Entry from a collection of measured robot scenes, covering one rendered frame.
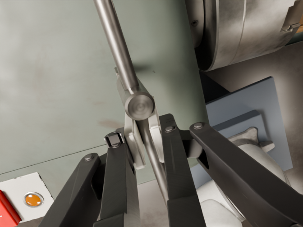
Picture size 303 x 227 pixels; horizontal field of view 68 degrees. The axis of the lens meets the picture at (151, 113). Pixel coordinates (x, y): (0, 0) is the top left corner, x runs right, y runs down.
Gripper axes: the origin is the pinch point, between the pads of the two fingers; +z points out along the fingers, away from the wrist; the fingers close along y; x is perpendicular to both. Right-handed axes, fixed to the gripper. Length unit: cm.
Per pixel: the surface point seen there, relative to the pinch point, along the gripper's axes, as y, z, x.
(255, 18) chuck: 16.6, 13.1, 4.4
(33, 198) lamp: -19.2, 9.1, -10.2
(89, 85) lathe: -5.7, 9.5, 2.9
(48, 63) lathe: -9.2, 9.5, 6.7
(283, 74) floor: 93, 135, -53
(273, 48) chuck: 21.8, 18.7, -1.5
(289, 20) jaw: 22.3, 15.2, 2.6
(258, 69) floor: 76, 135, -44
